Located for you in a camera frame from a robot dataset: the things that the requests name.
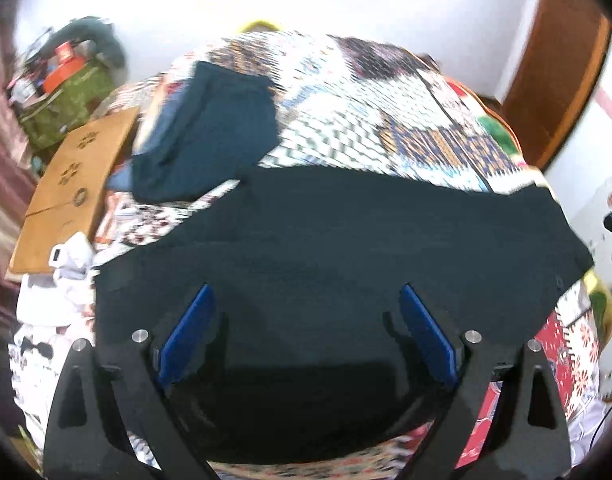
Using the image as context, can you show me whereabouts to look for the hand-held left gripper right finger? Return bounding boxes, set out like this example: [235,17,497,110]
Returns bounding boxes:
[383,283,572,480]

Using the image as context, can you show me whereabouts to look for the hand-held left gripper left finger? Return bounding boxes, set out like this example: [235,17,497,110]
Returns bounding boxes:
[43,283,223,480]

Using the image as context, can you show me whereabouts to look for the dark green pants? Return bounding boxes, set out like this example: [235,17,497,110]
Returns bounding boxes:
[93,162,595,466]

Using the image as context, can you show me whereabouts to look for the white crumpled cloth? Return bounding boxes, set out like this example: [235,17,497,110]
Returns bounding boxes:
[47,232,94,281]

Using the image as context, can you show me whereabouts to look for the wooden door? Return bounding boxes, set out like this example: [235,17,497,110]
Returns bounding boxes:
[500,0,612,171]

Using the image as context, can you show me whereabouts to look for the wooden lap desk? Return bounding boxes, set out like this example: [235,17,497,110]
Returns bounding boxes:
[9,107,140,276]

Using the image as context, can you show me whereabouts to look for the dark blue folded garment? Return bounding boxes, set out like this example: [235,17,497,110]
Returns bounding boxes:
[130,61,279,202]

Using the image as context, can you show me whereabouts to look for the patchwork printed blanket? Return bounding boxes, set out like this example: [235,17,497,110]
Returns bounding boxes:
[16,30,612,480]

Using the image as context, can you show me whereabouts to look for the maroon curtain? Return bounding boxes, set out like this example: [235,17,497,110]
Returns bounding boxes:
[0,25,42,431]

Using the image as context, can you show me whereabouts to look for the green fabric bag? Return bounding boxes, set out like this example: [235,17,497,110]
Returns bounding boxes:
[17,55,118,150]

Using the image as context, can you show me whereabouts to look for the orange box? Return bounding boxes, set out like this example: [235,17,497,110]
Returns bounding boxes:
[42,44,87,95]

